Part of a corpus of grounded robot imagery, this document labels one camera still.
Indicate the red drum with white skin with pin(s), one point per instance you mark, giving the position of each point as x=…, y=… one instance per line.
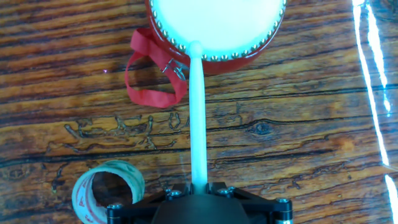
x=217, y=21

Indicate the printed tape roll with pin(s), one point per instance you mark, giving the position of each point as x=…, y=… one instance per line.
x=81, y=193

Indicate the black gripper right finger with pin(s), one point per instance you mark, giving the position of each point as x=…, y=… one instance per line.
x=269, y=213

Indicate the white wooden drumstick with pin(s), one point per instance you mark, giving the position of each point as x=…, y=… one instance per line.
x=198, y=124

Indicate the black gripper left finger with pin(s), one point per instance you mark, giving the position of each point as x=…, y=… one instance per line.
x=133, y=213

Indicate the glossy wood pattern mat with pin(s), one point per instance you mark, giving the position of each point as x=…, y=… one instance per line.
x=280, y=140

